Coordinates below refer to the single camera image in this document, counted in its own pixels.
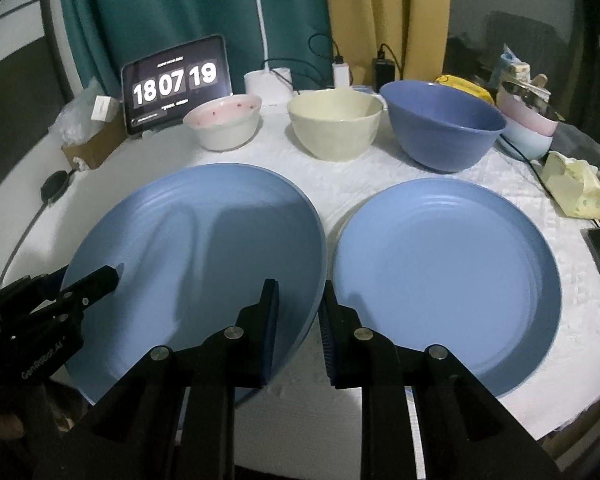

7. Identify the dark blue bowl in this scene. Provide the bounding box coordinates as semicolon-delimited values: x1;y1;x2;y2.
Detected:
379;80;507;174

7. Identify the tablet showing clock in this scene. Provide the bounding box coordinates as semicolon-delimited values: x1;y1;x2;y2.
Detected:
121;35;233;136

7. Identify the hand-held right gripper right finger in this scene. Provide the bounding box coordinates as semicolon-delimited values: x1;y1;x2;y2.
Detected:
317;280;563;480

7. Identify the white desk lamp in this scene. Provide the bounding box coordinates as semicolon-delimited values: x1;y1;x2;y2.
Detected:
204;0;296;107

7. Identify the black cable of white charger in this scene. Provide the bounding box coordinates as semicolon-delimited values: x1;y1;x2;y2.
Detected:
307;34;344;66

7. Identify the cardboard box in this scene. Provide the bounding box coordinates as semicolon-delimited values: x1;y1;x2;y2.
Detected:
61;112;127;171

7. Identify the large blue plate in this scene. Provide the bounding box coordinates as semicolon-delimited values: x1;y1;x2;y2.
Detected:
60;162;329;406

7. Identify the pale yellow tissue pack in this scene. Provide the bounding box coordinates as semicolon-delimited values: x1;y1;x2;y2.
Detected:
542;151;600;220

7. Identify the yellow packet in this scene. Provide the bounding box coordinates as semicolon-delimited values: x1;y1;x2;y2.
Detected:
434;75;496;104

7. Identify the small blue plate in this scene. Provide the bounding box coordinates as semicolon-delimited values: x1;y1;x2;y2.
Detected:
330;176;565;401

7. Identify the pale blue packet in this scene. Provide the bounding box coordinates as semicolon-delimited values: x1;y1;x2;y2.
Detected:
497;45;532;82

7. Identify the clear plastic bag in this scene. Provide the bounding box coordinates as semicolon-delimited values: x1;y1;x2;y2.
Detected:
55;77;122;142

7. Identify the white bowl with red spots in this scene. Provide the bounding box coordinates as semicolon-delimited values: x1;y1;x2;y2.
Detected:
182;93;262;151

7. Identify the small white box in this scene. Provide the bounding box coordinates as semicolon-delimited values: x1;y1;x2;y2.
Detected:
91;95;119;122

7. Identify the white textured tablecloth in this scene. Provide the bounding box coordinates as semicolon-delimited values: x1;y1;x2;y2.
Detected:
0;85;600;442

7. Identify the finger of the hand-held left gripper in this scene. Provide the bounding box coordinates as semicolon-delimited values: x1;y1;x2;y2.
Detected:
60;265;124;314

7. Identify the pale blue bowl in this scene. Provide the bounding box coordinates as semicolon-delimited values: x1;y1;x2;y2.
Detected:
500;119;554;159

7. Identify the yellow curtain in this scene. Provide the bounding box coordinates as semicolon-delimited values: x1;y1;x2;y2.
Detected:
322;0;452;87

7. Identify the cream bowl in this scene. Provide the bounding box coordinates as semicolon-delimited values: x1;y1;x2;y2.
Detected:
286;90;385;163

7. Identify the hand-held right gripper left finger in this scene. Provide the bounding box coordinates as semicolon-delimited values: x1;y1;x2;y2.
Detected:
75;278;281;480

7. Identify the teal curtain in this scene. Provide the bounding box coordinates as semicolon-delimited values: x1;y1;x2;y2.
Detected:
55;0;332;100

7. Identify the pink bowl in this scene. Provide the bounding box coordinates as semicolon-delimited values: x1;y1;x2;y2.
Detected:
496;81;561;137

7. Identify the thin black cable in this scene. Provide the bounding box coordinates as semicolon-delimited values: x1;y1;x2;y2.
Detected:
500;137;557;197

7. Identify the black charger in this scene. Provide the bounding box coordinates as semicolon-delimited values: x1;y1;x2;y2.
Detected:
373;59;397;86

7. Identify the black round puck with cable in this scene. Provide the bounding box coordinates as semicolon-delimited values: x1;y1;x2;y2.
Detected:
0;169;79;296

